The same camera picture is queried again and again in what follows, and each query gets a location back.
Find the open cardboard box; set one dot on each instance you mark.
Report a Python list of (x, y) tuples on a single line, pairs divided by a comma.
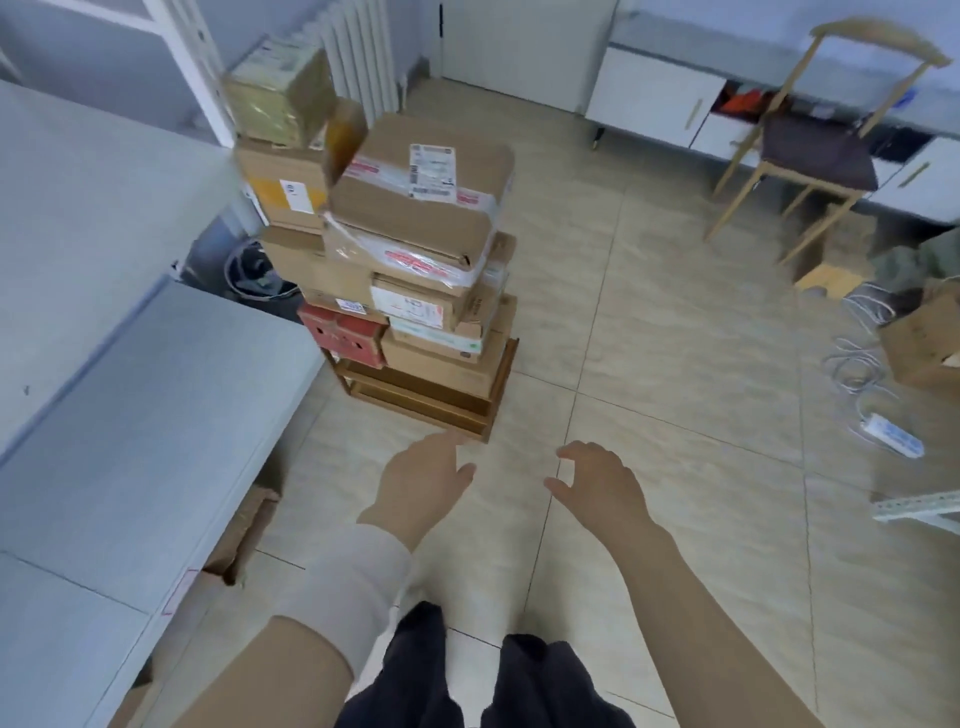
[(926, 341)]

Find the torn cardboard box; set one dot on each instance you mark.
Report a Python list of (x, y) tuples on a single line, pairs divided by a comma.
[(240, 532)]

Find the grey-green cloth bag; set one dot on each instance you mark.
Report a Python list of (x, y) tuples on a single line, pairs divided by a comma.
[(915, 262)]

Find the person's right hand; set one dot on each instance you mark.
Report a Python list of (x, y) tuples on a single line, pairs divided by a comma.
[(611, 499)]

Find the orange cloth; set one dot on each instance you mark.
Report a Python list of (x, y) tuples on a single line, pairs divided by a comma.
[(739, 101)]

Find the light wooden step stool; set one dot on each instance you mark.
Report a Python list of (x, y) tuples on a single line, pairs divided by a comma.
[(832, 277)]

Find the person's right forearm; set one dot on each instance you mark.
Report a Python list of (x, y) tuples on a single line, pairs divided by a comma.
[(712, 637)]

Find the white power strip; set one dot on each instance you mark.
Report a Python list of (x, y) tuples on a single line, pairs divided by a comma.
[(892, 436)]

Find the white door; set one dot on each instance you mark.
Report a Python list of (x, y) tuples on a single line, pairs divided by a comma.
[(525, 45)]

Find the small yellow-taped box marked 2-2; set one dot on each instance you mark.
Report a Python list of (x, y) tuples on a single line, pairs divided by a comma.
[(277, 105)]

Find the wooden chair dark seat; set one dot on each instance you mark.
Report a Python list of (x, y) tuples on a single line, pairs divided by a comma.
[(817, 146)]

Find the person's dark trousers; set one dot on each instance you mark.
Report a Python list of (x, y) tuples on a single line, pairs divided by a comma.
[(540, 682)]

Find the white grey low cabinet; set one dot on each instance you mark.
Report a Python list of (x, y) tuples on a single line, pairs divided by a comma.
[(652, 97)]

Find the black trash bin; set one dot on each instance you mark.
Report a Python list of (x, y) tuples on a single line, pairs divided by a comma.
[(255, 277)]

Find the stack of cardboard parcels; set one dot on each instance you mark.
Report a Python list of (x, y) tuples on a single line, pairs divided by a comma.
[(420, 195)]

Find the white wristband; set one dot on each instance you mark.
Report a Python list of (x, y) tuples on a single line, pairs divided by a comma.
[(352, 592)]

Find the white radiator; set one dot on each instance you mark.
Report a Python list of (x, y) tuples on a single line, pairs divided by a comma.
[(360, 52)]

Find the small blue object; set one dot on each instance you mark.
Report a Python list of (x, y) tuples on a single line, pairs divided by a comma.
[(907, 96)]

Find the person's left hand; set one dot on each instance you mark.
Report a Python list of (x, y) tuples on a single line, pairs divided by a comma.
[(420, 480)]

